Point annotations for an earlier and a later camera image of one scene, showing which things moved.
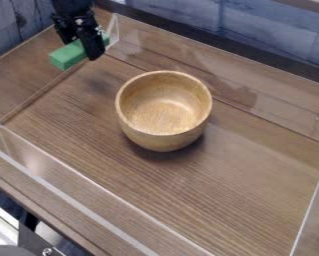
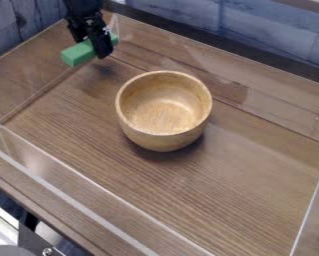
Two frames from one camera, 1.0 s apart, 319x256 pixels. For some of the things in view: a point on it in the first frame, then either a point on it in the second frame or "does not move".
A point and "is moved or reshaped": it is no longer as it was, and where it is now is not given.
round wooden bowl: [163, 107] does not move
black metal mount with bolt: [31, 239] does not move
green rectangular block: [71, 53] is moved or reshaped
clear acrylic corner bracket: [114, 30] does not move
